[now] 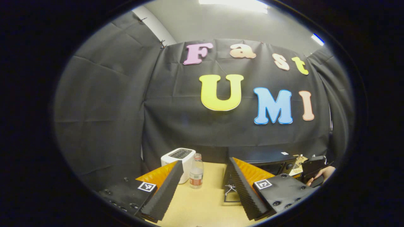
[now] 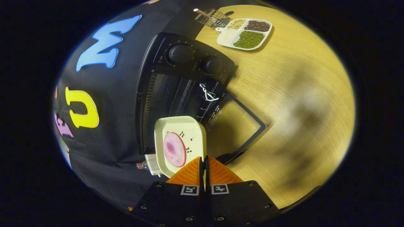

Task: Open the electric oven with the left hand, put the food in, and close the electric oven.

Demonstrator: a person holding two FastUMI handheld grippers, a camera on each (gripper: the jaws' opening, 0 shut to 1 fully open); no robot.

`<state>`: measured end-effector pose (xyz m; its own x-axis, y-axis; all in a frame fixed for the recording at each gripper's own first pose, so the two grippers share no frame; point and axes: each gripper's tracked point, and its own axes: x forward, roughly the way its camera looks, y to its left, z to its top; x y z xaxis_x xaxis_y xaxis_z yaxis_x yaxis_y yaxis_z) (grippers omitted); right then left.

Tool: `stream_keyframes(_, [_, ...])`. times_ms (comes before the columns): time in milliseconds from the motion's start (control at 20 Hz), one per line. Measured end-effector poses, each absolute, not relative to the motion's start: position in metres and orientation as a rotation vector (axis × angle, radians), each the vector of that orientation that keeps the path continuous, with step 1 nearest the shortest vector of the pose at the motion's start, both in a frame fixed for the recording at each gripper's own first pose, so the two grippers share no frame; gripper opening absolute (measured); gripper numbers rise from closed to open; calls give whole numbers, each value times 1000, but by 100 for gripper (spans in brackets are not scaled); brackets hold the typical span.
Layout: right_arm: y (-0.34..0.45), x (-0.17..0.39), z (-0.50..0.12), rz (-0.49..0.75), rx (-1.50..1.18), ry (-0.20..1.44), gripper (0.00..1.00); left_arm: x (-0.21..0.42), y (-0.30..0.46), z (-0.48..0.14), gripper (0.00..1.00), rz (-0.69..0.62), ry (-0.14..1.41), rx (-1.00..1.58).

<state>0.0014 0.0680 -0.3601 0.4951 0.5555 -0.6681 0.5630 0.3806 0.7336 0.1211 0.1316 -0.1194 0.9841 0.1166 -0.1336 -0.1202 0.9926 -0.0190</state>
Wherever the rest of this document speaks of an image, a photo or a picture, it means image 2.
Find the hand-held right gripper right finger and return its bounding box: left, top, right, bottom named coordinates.
left=205, top=155, right=280, bottom=227

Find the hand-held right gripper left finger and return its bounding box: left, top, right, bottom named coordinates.
left=131, top=156, right=206, bottom=227

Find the pink ham slice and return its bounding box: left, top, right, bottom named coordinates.
left=163, top=132, right=187, bottom=168

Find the cream square plate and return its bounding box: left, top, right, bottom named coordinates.
left=154, top=116, right=207, bottom=178

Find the black electric oven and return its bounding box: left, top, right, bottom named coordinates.
left=136, top=32, right=267, bottom=165

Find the white toaster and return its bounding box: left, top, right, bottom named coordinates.
left=145, top=154, right=162, bottom=176

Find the black backdrop cloth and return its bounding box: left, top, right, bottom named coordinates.
left=52, top=0, right=221, bottom=208

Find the white divided plate with beans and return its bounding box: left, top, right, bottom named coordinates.
left=216, top=18, right=273, bottom=51

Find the white string loop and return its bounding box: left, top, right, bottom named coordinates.
left=199, top=83, right=220, bottom=102

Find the wire mesh holder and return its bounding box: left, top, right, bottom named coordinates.
left=195, top=9, right=231, bottom=28

